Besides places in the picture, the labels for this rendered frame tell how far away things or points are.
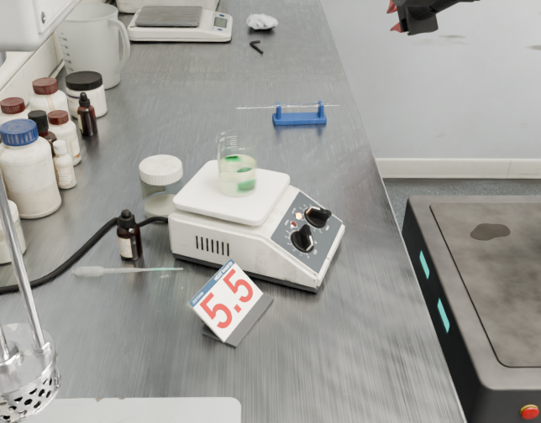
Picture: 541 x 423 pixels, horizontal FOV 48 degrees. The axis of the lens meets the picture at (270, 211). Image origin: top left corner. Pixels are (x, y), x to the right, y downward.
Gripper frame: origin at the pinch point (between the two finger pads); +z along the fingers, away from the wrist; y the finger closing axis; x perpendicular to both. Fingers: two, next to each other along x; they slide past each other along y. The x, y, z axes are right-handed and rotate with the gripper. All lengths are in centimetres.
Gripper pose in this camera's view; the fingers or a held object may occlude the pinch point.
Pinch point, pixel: (392, 20)
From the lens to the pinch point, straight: 131.2
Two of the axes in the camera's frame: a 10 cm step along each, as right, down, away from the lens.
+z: -3.6, 0.1, 9.3
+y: 2.2, 9.7, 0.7
